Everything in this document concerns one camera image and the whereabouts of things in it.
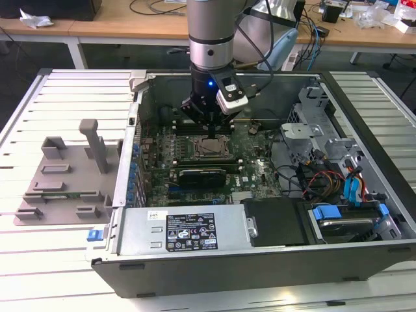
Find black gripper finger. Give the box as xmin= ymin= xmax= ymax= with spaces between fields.
xmin=213 ymin=112 xmax=240 ymax=139
xmin=180 ymin=96 xmax=214 ymax=139

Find black RAM slot bank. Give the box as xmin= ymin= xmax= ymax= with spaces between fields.
xmin=172 ymin=157 xmax=241 ymax=173
xmin=174 ymin=120 xmax=235 ymax=136

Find black round case speaker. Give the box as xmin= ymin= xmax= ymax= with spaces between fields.
xmin=158 ymin=105 xmax=176 ymax=124

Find green motherboard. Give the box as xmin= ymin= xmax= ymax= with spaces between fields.
xmin=138 ymin=122 xmax=283 ymax=206

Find black graphics card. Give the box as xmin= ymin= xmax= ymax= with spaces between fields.
xmin=177 ymin=166 xmax=228 ymax=189

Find grey metal drive cage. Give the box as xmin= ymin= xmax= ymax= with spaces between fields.
xmin=279 ymin=84 xmax=367 ymax=170

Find silver chipset heatsink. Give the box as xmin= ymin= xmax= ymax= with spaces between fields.
xmin=231 ymin=190 xmax=256 ymax=205

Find white power strip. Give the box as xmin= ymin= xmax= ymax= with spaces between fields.
xmin=279 ymin=51 xmax=299 ymax=72

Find grey power supply with label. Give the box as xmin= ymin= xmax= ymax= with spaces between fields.
xmin=116 ymin=206 xmax=254 ymax=257

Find grey printed parts rack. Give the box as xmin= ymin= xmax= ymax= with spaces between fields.
xmin=12 ymin=118 xmax=124 ymax=227

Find blue disk carrier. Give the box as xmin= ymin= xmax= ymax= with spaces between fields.
xmin=310 ymin=203 xmax=390 ymax=244

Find green RAM stick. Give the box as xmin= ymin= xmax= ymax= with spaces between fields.
xmin=41 ymin=192 xmax=99 ymax=200

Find small black open box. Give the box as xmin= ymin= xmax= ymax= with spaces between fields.
xmin=321 ymin=3 xmax=343 ymax=24

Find open black grey PC case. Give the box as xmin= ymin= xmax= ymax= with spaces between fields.
xmin=84 ymin=70 xmax=416 ymax=299

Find large black box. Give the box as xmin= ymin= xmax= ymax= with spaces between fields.
xmin=0 ymin=0 xmax=102 ymax=21

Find silver hard disk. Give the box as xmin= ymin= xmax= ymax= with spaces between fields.
xmin=317 ymin=217 xmax=376 ymax=244

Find clear plastic bags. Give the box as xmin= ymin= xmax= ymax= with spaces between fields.
xmin=356 ymin=5 xmax=396 ymax=29

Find crumpled white paper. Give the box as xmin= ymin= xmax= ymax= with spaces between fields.
xmin=18 ymin=8 xmax=55 ymax=29

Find white black small box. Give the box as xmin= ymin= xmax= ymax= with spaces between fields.
xmin=395 ymin=18 xmax=416 ymax=34

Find short wooden desk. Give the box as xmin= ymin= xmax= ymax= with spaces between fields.
xmin=0 ymin=18 xmax=73 ymax=43

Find red white packet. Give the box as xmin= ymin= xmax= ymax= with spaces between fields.
xmin=395 ymin=0 xmax=416 ymax=20

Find white black wrist camera box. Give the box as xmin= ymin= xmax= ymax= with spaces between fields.
xmin=214 ymin=76 xmax=250 ymax=115

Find red yellow power wire bundle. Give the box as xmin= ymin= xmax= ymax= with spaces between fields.
xmin=304 ymin=171 xmax=345 ymax=199

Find blue data wire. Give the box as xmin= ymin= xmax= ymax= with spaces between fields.
xmin=343 ymin=166 xmax=365 ymax=207

